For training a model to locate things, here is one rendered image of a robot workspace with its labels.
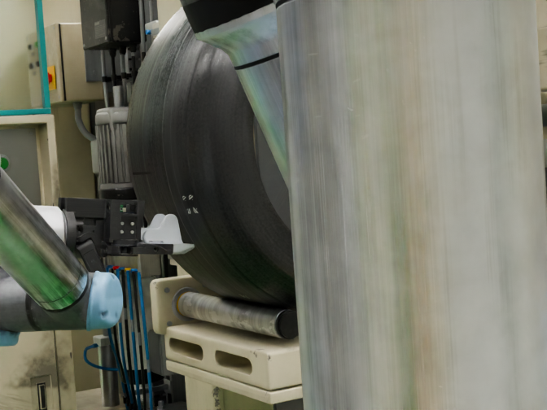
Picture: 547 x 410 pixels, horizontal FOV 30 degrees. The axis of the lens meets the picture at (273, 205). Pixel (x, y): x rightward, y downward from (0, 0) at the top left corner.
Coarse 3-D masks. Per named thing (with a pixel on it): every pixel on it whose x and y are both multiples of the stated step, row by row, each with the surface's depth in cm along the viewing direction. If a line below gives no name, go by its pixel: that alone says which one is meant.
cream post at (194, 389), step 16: (160, 0) 194; (176, 0) 188; (160, 16) 195; (192, 384) 196; (208, 384) 191; (192, 400) 197; (208, 400) 191; (224, 400) 190; (240, 400) 192; (256, 400) 194
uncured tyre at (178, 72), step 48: (192, 48) 149; (144, 96) 158; (192, 96) 146; (240, 96) 146; (144, 144) 157; (192, 144) 146; (240, 144) 146; (144, 192) 160; (240, 192) 146; (192, 240) 154; (240, 240) 148; (288, 240) 150; (240, 288) 157; (288, 288) 153
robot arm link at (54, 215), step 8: (40, 208) 141; (48, 208) 142; (56, 208) 142; (48, 216) 140; (56, 216) 141; (64, 216) 142; (56, 224) 140; (64, 224) 141; (56, 232) 140; (64, 232) 141; (64, 240) 142
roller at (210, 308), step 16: (192, 304) 176; (208, 304) 172; (224, 304) 168; (240, 304) 164; (256, 304) 161; (208, 320) 173; (224, 320) 167; (240, 320) 162; (256, 320) 158; (272, 320) 154; (288, 320) 153; (288, 336) 153
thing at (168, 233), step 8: (168, 216) 151; (176, 216) 152; (168, 224) 151; (176, 224) 152; (144, 232) 149; (152, 232) 149; (160, 232) 150; (168, 232) 151; (176, 232) 152; (144, 240) 149; (152, 240) 149; (160, 240) 150; (168, 240) 151; (176, 240) 152; (176, 248) 151; (184, 248) 152; (192, 248) 154
